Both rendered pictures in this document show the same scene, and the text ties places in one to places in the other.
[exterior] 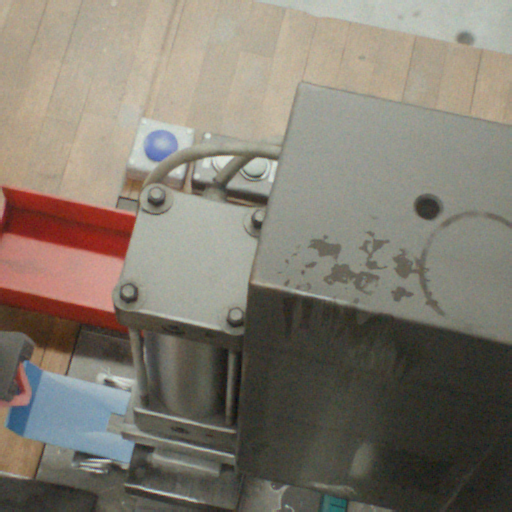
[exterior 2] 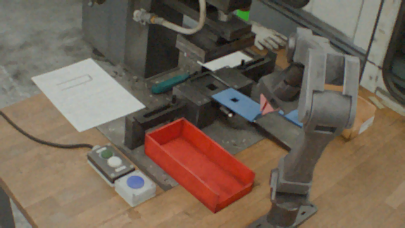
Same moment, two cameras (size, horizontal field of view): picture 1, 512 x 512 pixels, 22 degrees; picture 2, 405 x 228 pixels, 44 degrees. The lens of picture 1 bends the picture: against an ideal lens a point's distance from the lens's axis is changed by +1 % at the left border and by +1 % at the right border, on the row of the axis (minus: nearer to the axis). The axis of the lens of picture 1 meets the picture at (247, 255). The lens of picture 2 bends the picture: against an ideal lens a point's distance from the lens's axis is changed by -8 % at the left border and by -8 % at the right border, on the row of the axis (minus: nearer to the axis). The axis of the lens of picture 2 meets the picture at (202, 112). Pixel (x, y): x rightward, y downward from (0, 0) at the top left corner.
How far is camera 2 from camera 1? 161 cm
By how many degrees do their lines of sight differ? 74
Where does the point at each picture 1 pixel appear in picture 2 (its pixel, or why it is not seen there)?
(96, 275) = (199, 171)
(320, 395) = not seen: outside the picture
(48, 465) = (258, 137)
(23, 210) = (210, 206)
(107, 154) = (155, 207)
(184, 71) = (92, 215)
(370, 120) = not seen: outside the picture
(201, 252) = not seen: outside the picture
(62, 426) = (254, 106)
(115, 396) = (230, 104)
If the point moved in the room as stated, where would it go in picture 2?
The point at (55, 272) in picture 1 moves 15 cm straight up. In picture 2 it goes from (214, 181) to (223, 130)
